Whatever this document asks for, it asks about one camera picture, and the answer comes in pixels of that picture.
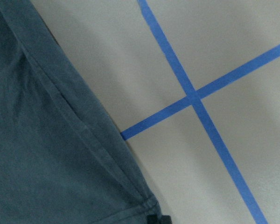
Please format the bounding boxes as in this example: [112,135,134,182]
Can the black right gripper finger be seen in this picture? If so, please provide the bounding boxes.
[147,215,172,224]

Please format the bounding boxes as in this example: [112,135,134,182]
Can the black graphic t-shirt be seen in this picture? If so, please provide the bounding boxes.
[0,0,162,224]

